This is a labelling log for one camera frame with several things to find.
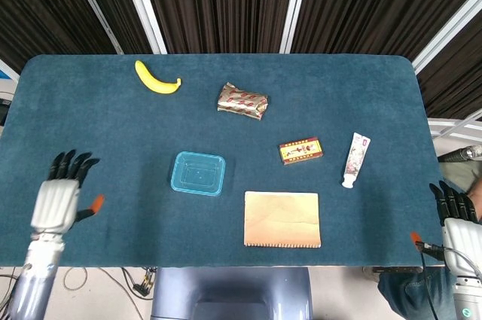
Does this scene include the gold foil snack packet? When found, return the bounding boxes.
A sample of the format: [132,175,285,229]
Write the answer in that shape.
[216,81,269,121]

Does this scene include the thin grey frame post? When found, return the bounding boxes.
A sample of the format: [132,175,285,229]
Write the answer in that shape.
[63,0,124,55]

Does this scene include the blue-grey robot torso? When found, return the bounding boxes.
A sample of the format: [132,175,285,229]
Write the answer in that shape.
[150,267,313,320]

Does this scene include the white and blue board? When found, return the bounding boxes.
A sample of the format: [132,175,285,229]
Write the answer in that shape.
[0,59,20,83]

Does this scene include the yellow banana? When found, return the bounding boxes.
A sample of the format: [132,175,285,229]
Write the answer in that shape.
[134,59,182,95]

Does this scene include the teal tablecloth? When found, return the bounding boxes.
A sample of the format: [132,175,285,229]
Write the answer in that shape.
[0,53,445,268]

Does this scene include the white toothpaste tube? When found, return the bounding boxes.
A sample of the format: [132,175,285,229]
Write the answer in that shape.
[341,132,372,189]

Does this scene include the blue translucent plastic lid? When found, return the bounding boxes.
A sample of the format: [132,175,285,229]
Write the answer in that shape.
[169,151,227,197]

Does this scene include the person bare forearm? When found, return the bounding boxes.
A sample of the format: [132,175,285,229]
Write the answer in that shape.
[465,178,482,223]

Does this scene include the white metal frame rails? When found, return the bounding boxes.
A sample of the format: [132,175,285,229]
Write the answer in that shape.
[427,108,482,144]

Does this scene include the wide white frame post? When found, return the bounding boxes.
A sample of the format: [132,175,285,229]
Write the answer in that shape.
[116,0,168,55]

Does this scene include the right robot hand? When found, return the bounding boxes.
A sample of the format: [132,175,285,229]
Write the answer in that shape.
[409,180,482,279]

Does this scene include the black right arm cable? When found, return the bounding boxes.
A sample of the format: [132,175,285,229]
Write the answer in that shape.
[416,248,440,320]

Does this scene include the dark brown pleated curtain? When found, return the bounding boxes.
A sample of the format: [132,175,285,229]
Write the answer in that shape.
[0,0,482,121]

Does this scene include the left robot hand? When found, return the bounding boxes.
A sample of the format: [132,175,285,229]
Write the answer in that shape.
[29,149,105,234]

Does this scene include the tan spiral notebook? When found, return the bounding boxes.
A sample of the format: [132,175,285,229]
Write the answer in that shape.
[243,190,322,249]

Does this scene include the black power strip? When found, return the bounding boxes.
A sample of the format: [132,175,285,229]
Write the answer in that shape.
[132,273,157,297]

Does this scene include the grey metal rod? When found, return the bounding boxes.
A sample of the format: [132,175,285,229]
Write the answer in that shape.
[438,145,482,163]

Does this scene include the person in blue jeans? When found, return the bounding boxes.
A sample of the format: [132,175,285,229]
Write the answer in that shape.
[377,160,482,320]

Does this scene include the clear plastic container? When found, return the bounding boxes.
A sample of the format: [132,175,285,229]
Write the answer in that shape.
[172,154,224,197]

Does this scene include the yellow and red small box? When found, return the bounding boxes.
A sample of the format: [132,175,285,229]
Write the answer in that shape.
[278,136,325,166]

